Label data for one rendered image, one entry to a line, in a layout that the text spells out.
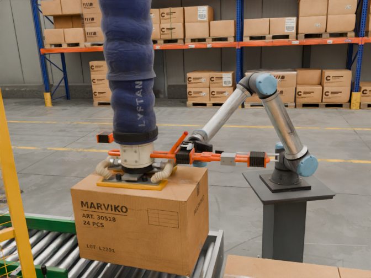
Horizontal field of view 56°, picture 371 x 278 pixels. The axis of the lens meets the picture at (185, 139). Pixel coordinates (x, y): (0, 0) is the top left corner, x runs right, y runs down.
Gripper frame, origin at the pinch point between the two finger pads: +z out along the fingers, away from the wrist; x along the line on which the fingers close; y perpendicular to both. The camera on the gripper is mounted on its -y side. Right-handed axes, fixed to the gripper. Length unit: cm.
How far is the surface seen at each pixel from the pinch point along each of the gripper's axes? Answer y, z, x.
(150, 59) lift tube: 15.7, 2.3, 47.1
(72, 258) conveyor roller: 74, 3, -67
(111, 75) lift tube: 33, 10, 41
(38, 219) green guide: 111, -20, -58
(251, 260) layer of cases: -30, -15, -67
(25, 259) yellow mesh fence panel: 66, 46, -36
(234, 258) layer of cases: -20, -16, -67
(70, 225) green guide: 87, -20, -60
